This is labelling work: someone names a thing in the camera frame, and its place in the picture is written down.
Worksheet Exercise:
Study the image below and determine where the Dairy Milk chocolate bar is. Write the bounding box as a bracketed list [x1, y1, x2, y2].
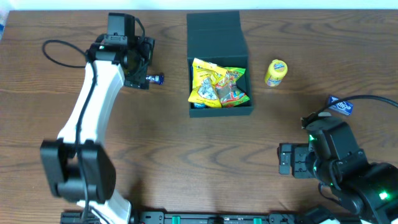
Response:
[146, 73, 164, 85]

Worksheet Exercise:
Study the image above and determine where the yellow snack bag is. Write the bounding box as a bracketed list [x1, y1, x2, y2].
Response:
[188, 58, 227, 108]

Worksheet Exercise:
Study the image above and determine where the blue Oreo cookie pack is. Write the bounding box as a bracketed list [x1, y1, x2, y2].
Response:
[193, 103, 206, 109]

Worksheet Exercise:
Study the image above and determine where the green Haribo gummy bag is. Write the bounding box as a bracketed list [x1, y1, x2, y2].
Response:
[215, 67, 250, 108]

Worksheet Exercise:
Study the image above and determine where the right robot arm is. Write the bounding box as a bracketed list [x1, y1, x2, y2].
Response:
[277, 142, 397, 223]

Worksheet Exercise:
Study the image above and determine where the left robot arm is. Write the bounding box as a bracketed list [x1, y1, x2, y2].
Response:
[40, 33, 155, 223]

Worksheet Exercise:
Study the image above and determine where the blue Eclipse mint box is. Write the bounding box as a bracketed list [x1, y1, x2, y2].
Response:
[327, 95, 353, 116]

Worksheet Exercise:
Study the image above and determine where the yellow candy bottle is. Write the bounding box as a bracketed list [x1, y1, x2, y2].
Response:
[264, 59, 288, 87]

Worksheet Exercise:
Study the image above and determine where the dark green open box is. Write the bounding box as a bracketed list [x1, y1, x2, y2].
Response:
[187, 11, 254, 118]

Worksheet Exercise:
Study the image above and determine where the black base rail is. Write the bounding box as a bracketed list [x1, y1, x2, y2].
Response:
[60, 211, 312, 224]

